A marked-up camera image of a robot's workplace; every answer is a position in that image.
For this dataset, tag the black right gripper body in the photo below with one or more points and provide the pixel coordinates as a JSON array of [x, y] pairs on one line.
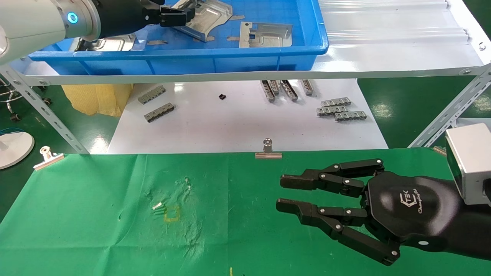
[[414, 211]]

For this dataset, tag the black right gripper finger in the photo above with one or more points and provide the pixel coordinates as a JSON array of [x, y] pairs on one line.
[[337, 226], [326, 180]]

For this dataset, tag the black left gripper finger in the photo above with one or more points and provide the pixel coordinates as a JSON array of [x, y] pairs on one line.
[[153, 2], [174, 17]]

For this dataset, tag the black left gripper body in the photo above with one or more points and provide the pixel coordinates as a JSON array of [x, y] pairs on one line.
[[122, 15]]

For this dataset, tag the stamped sheet metal plate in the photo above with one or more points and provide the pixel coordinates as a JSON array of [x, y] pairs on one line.
[[111, 44], [211, 15], [268, 38]]

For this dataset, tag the grey tape strip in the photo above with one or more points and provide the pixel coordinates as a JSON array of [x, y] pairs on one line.
[[157, 42], [233, 38], [238, 17]]

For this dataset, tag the blue plastic bin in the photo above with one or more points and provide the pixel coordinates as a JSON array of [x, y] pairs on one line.
[[191, 61]]

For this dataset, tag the metal bars cluster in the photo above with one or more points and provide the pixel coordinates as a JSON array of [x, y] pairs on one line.
[[330, 111]]

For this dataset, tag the grey notched metal strip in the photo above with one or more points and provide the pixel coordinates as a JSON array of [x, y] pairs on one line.
[[336, 102], [152, 94]]

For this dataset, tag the green table cloth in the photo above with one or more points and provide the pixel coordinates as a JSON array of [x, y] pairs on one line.
[[249, 230]]

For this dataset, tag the yellow mesh bag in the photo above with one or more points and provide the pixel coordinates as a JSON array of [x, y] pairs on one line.
[[96, 99]]

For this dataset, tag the grey metal channel bar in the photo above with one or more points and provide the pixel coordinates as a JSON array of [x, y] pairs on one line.
[[307, 87], [267, 92], [274, 86]]

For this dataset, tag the grey metal brackets group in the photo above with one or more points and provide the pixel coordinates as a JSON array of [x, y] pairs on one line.
[[289, 91]]

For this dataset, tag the chrome wheeled stool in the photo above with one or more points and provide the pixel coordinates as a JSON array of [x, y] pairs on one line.
[[11, 96]]

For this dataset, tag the white metal shelf rack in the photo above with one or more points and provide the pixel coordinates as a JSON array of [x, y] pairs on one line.
[[383, 38]]

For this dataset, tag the small white scrap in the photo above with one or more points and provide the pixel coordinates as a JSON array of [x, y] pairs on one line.
[[157, 206]]

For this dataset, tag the white round stand base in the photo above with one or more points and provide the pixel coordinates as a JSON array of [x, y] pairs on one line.
[[15, 149]]

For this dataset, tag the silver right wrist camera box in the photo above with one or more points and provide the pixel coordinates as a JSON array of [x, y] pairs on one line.
[[470, 165]]

